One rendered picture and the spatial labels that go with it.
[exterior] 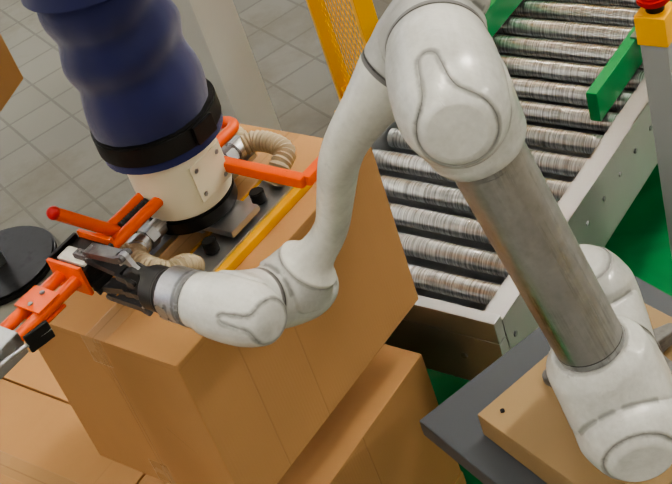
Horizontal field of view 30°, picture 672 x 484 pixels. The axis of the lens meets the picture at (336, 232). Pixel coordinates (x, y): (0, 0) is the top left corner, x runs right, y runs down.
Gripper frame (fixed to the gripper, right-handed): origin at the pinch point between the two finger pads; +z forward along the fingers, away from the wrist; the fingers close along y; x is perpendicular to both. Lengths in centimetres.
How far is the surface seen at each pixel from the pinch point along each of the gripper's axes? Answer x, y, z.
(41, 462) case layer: -6, 66, 45
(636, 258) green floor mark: 141, 120, -21
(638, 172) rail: 126, 74, -35
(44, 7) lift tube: 15.1, -41.0, -1.0
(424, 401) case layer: 46, 77, -20
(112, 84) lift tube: 17.4, -25.5, -5.3
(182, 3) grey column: 124, 37, 98
